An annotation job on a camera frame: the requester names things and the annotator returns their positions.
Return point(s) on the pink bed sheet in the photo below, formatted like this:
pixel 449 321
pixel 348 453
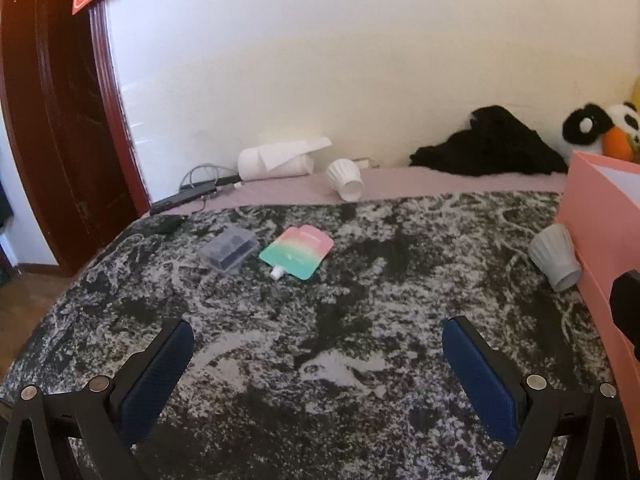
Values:
pixel 450 182

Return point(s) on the black and white mottled blanket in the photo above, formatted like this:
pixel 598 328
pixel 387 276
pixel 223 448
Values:
pixel 350 310

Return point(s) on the white toilet paper roll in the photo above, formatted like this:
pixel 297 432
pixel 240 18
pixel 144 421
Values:
pixel 277 160

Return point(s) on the grey pleated cup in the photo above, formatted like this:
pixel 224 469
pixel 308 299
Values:
pixel 555 257

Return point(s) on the black cloth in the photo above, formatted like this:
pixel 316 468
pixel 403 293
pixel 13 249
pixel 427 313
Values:
pixel 492 147

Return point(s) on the rainbow spout pouch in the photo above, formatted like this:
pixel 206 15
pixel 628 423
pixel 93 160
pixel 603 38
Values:
pixel 297 252

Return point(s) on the small black flat object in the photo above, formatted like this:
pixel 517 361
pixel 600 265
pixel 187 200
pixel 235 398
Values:
pixel 164 223

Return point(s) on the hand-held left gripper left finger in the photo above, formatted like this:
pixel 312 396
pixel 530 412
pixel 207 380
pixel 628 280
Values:
pixel 155 385

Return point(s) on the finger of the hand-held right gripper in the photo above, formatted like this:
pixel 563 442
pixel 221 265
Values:
pixel 627 305

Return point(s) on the pink cardboard box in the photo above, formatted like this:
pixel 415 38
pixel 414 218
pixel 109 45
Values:
pixel 600 240

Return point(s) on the white pleated cup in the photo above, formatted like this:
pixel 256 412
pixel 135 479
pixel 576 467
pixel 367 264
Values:
pixel 345 180

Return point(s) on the black power strip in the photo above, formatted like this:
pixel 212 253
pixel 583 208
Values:
pixel 192 195

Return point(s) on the panda plush toy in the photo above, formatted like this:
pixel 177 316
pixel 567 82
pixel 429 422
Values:
pixel 590 125

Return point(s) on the dark red wooden door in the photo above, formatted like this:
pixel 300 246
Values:
pixel 60 110

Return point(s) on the clear plastic case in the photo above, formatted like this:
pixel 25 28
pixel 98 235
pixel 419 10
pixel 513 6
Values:
pixel 229 250

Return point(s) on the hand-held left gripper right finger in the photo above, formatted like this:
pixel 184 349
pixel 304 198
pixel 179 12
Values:
pixel 480 385

